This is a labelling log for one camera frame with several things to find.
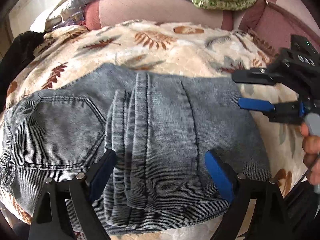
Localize light blue denim pants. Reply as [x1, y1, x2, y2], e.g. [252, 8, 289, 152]
[1, 64, 271, 235]

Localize leaf-print cream blanket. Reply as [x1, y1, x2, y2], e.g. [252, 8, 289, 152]
[5, 21, 306, 239]

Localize person's right hand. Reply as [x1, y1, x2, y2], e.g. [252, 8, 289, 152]
[300, 123, 320, 185]

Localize black trousers leg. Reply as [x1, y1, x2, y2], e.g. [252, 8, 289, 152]
[284, 181, 319, 239]

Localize black garment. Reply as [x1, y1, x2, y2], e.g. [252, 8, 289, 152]
[0, 31, 48, 109]

